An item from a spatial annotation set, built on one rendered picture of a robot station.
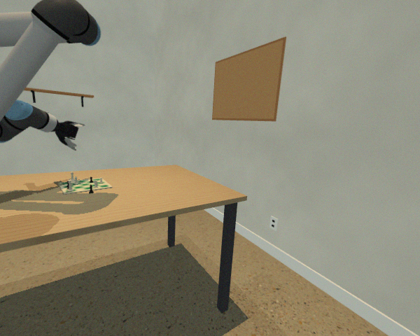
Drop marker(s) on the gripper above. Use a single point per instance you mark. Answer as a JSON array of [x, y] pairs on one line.
[[70, 130]]

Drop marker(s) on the chessboard with green and cream squares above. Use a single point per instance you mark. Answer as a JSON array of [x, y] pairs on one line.
[[84, 186]]

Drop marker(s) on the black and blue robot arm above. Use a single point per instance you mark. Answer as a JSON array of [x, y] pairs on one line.
[[55, 22]]

